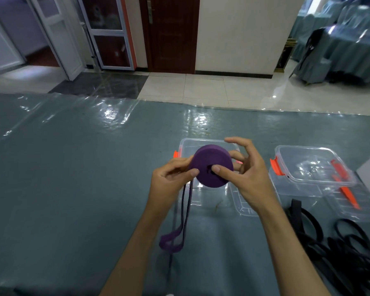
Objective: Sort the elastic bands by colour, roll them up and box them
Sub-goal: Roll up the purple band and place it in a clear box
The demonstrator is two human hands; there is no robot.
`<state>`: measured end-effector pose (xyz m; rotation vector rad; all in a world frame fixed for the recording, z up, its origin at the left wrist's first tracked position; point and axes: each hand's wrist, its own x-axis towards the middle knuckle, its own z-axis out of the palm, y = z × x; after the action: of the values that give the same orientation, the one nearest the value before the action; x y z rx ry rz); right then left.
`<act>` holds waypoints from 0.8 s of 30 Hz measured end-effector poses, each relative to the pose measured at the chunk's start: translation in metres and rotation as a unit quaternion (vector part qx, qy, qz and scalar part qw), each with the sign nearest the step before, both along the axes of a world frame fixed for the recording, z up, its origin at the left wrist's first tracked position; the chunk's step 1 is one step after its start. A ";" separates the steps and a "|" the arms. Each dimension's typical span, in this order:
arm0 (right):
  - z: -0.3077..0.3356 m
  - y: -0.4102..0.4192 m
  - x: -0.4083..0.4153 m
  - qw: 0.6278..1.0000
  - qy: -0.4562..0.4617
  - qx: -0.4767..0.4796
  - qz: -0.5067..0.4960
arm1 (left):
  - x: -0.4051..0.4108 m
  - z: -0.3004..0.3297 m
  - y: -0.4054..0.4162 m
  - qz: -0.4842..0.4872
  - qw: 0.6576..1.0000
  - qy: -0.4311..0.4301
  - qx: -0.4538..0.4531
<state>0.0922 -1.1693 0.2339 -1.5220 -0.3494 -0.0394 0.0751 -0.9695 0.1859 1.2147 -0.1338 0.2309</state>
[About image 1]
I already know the person's right hand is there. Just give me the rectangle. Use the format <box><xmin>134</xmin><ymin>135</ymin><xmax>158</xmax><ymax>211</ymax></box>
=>
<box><xmin>211</xmin><ymin>137</ymin><xmax>281</xmax><ymax>215</ymax></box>

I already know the person's left hand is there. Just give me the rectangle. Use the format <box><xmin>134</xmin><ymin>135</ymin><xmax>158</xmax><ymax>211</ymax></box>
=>
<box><xmin>146</xmin><ymin>155</ymin><xmax>200</xmax><ymax>221</ymax></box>

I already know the clear plastic storage box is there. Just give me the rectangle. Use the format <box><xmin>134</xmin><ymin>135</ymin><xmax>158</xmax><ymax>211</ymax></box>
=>
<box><xmin>173</xmin><ymin>138</ymin><xmax>244</xmax><ymax>207</ymax></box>
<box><xmin>270</xmin><ymin>145</ymin><xmax>358</xmax><ymax>198</ymax></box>

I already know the purple resistance band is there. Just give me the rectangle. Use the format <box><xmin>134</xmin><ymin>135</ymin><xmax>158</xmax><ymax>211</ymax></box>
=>
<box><xmin>159</xmin><ymin>144</ymin><xmax>234</xmax><ymax>254</ymax></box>

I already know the narrow black resistance band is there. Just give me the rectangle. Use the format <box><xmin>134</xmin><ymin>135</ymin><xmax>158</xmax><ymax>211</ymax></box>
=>
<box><xmin>325</xmin><ymin>218</ymin><xmax>370</xmax><ymax>296</ymax></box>

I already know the person's left forearm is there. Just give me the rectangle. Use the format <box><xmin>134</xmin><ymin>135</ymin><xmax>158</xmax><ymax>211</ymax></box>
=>
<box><xmin>100</xmin><ymin>209</ymin><xmax>166</xmax><ymax>296</ymax></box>

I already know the person's right forearm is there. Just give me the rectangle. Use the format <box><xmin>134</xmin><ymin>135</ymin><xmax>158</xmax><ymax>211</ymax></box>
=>
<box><xmin>259</xmin><ymin>203</ymin><xmax>331</xmax><ymax>296</ymax></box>

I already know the teal felt table cover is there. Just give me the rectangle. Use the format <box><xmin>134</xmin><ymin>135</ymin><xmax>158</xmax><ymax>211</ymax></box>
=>
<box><xmin>0</xmin><ymin>92</ymin><xmax>370</xmax><ymax>296</ymax></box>

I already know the dark brown wooden door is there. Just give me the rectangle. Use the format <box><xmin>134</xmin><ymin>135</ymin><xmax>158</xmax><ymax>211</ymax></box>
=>
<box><xmin>139</xmin><ymin>0</ymin><xmax>200</xmax><ymax>74</ymax></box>

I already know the white framed glass door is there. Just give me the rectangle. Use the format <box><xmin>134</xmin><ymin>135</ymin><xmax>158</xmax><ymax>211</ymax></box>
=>
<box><xmin>77</xmin><ymin>0</ymin><xmax>138</xmax><ymax>71</ymax></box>

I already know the narrow white door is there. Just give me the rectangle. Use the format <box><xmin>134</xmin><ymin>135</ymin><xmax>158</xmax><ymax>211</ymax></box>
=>
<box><xmin>26</xmin><ymin>0</ymin><xmax>84</xmax><ymax>81</ymax></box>

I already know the white open door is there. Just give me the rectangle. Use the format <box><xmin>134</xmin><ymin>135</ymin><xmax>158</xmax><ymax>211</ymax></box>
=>
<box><xmin>0</xmin><ymin>6</ymin><xmax>26</xmax><ymax>75</ymax></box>

